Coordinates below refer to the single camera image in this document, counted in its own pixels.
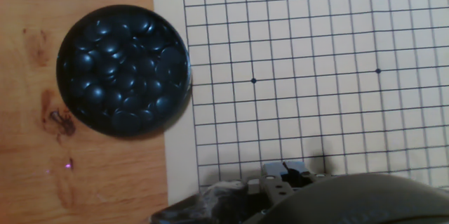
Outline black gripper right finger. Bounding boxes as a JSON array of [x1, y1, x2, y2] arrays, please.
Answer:
[[283, 161, 327, 187]]

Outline black bowl of go stones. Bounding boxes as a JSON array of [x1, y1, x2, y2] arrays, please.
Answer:
[[55, 4, 192, 138]]

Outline beige go board mat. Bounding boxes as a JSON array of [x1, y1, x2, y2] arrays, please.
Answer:
[[150, 0, 449, 206]]

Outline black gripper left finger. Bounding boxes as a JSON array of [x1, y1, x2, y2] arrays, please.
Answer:
[[247, 162, 292, 214]]

